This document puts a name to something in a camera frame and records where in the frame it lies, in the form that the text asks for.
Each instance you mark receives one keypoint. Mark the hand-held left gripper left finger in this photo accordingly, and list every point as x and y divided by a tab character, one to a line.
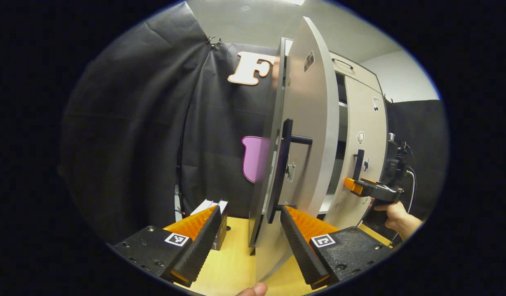
203	238

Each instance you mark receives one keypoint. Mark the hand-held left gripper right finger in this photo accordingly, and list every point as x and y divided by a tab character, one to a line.
300	246

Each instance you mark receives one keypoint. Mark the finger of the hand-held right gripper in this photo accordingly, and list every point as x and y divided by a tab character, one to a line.
380	192

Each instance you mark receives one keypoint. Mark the white cabinet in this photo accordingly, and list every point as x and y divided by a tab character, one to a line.
342	164

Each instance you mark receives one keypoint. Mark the white cabinet door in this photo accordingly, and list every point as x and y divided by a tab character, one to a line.
314	102
368	123

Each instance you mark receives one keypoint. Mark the black and white box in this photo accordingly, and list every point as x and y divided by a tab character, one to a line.
221	230

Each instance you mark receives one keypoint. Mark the black backdrop cloth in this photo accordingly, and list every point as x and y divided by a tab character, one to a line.
146	135
425	135

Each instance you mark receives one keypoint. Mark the black cloth clip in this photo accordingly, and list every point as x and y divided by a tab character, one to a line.
214	41

